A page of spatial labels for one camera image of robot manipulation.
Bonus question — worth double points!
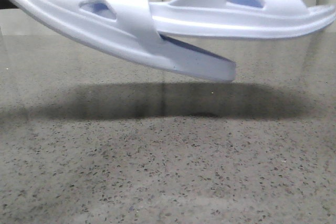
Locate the light blue slipper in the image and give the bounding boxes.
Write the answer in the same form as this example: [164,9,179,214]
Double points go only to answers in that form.
[9,0,236,82]
[150,0,335,39]

